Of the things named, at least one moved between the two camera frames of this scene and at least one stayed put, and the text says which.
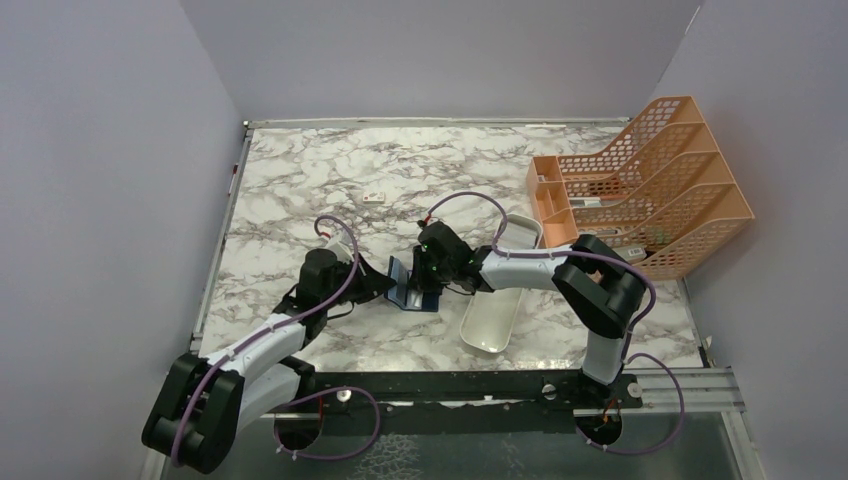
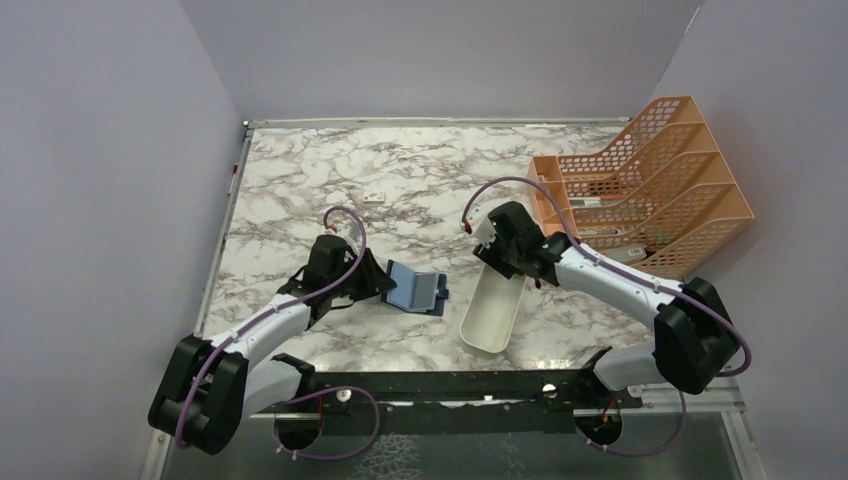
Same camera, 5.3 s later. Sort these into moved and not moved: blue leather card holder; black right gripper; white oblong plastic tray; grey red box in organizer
Moved: black right gripper
Not moved: blue leather card holder; grey red box in organizer; white oblong plastic tray
